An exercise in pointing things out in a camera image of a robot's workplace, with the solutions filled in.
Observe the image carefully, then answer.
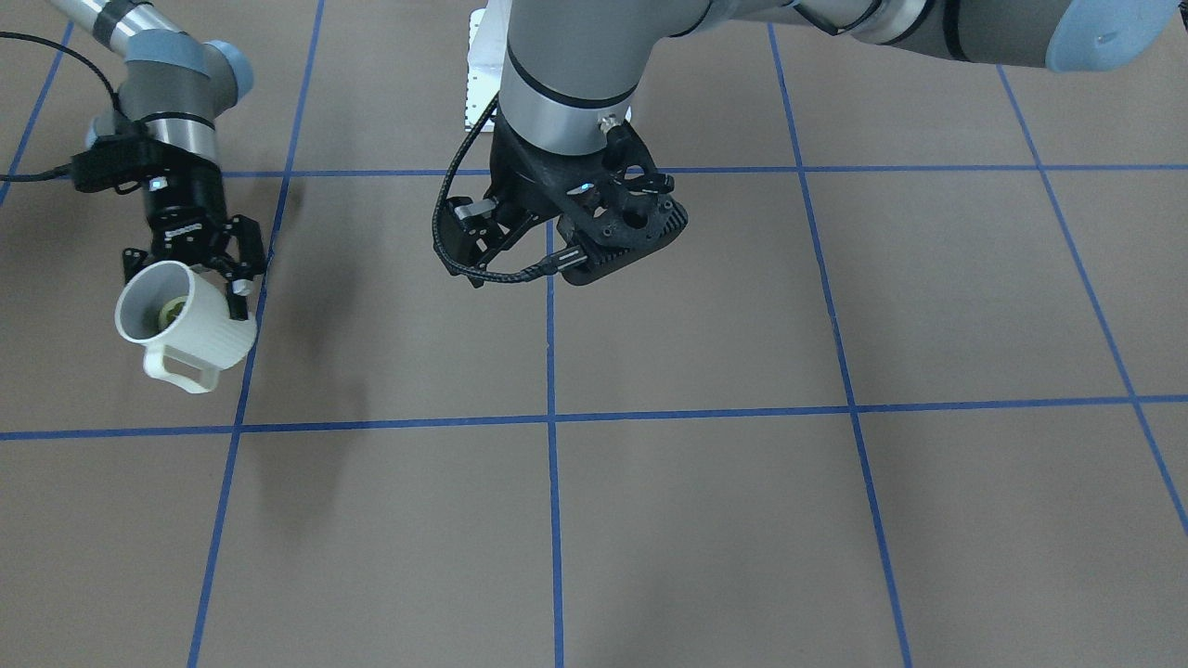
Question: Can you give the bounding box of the white ribbed mug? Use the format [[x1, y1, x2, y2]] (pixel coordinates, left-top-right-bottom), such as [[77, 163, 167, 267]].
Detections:
[[113, 261, 255, 393]]

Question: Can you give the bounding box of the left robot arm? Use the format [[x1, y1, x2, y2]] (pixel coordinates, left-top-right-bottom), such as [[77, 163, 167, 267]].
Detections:
[[430, 1, 1184, 286]]

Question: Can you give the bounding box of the braided black cable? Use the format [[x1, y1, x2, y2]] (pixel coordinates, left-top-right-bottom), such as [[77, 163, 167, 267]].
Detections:
[[432, 116, 581, 286]]

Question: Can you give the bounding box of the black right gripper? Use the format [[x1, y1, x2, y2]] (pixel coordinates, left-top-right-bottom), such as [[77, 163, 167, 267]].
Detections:
[[124, 149, 266, 321]]

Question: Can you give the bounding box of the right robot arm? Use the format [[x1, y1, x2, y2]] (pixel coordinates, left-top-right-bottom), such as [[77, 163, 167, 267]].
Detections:
[[55, 1, 266, 321]]

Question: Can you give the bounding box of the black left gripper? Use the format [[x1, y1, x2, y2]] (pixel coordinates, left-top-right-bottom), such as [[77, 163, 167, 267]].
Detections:
[[446, 120, 689, 286]]

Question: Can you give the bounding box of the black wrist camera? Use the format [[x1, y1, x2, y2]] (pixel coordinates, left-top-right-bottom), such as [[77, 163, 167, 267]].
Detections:
[[71, 136, 168, 194]]

